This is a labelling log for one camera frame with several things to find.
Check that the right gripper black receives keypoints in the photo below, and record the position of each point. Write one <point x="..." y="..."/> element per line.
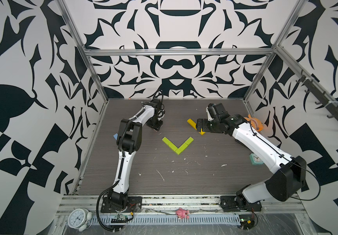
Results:
<point x="204" y="126"/>

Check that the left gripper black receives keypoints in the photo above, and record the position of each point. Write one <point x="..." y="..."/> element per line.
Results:
<point x="156" y="128"/>

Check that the yellow block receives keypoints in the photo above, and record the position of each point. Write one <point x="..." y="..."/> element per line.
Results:
<point x="193" y="125"/>

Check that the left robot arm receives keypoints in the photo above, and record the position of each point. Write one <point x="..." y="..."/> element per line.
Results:
<point x="129" y="140"/>

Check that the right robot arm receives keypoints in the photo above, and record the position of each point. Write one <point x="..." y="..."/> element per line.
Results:
<point x="288" y="172"/>

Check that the orange plush toy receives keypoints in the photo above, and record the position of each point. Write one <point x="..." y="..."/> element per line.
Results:
<point x="256" y="123"/>

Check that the teal square clock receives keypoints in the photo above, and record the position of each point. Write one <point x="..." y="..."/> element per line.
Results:
<point x="255" y="159"/>

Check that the pink pig toy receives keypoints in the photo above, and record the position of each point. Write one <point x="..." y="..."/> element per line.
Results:
<point x="182" y="213"/>

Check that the circuit board right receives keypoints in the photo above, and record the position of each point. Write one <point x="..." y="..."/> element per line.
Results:
<point x="247" y="222"/>

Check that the white alarm clock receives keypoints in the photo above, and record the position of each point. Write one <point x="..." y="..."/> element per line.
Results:
<point x="80" y="219"/>

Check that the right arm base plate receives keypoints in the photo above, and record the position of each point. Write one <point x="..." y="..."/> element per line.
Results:
<point x="238" y="204"/>

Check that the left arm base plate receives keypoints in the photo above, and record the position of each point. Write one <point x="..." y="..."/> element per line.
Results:
<point x="129" y="204"/>

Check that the white cable duct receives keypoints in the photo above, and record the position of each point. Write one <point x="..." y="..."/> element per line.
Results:
<point x="162" y="219"/>

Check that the black hook rail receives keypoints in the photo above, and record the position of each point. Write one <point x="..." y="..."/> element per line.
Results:
<point x="323" y="97"/>

